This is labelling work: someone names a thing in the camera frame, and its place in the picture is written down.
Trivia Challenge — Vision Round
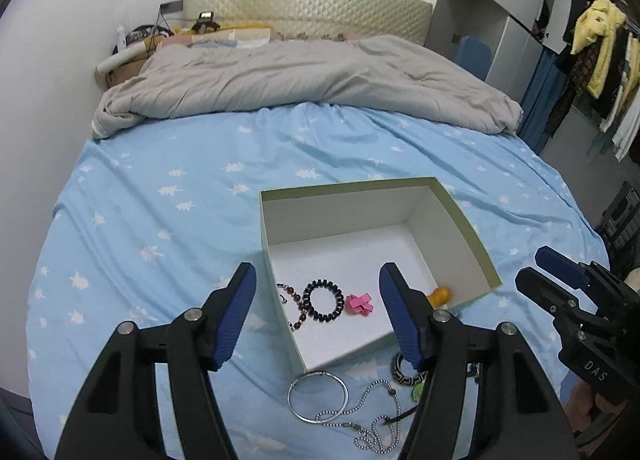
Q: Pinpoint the green crochet hair clip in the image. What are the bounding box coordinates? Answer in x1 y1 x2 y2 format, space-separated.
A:
411 381 425 402

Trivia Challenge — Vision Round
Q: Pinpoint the black cord pendant necklace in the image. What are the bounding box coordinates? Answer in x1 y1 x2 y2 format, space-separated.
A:
382 404 419 427

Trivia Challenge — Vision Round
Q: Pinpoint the black patterned bangle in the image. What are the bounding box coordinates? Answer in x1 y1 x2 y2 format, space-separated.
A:
390 353 425 388

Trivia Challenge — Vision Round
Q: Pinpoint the orange wooden gourd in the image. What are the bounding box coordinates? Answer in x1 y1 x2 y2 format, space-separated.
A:
427 287 451 309

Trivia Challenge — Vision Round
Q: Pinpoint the silver ball chain necklace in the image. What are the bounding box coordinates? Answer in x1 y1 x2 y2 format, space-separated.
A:
314 378 404 456

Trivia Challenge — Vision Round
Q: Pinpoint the pink hair clip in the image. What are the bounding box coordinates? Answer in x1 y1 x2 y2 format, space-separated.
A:
345 293 374 317

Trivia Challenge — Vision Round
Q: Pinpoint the silver bangle bracelet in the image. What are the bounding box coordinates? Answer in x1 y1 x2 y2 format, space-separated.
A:
286 370 350 426

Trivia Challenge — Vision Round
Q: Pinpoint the black spiral hair tie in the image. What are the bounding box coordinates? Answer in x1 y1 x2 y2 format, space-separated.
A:
304 278 346 325

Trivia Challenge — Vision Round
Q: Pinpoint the dark beaded bracelet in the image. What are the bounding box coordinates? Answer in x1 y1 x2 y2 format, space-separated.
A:
275 281 309 331

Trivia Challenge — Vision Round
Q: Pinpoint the white hanging shirt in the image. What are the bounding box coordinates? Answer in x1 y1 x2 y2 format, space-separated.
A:
599 35 639 162

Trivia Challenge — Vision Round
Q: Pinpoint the blue curtain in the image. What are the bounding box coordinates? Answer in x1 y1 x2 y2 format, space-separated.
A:
518 49 566 155

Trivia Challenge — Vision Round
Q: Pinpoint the light blue bed sheet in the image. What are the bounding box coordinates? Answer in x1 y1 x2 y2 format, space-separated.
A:
26 103 608 456

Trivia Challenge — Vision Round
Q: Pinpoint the green cardboard box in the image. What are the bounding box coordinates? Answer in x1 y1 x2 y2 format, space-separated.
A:
259 177 501 374

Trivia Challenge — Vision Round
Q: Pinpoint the blue chair back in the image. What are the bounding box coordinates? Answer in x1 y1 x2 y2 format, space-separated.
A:
456 36 492 81

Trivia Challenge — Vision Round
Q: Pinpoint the yellow fleece jacket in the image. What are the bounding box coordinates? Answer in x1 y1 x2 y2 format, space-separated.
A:
570 0 627 98

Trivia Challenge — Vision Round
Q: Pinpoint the grey duvet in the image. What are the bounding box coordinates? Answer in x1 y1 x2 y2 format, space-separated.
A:
91 35 523 139

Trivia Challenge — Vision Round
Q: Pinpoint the grey wardrobe cabinet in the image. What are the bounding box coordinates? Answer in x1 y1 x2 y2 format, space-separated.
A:
426 0 542 102

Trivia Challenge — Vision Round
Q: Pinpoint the cardboard box bedside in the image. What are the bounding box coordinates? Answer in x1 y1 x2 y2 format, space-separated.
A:
105 58 146 89

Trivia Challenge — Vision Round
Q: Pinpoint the white paper roll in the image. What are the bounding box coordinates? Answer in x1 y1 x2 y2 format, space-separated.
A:
96 40 151 76

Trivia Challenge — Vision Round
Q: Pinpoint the white plastic bottle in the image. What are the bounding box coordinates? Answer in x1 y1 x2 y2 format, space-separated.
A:
116 25 127 53

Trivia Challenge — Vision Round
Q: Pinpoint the cream quilted headboard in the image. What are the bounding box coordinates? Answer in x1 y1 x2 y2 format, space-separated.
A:
183 0 433 44

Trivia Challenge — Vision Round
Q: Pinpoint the small black camera device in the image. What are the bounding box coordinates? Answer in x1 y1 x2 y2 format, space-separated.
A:
191 11 220 35

